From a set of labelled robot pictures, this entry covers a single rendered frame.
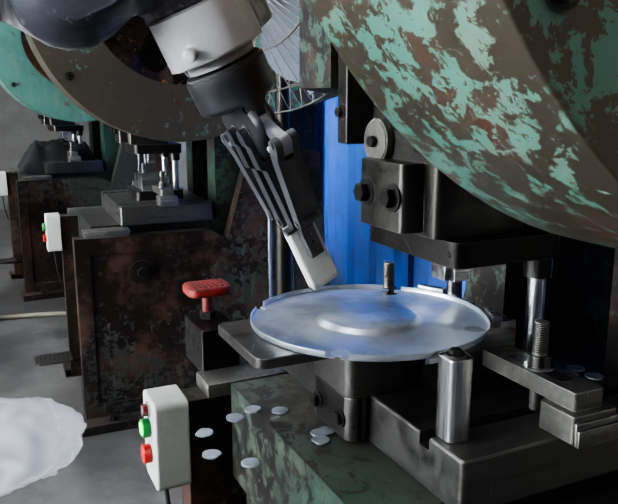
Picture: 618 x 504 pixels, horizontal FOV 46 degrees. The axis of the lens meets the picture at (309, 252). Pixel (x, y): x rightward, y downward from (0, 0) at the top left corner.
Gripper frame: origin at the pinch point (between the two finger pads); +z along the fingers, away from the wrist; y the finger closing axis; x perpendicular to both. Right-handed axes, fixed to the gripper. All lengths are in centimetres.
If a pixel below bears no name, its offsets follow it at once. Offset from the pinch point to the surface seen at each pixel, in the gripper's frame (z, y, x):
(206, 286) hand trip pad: 13.8, -41.3, -2.9
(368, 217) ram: 5.8, -12.2, 13.2
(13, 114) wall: 20, -669, 36
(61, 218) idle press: 29, -211, -5
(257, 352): 9.0, -5.7, -8.3
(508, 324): 23.4, -1.7, 20.0
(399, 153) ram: 0.0, -10.2, 19.3
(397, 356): 13.6, 3.7, 2.5
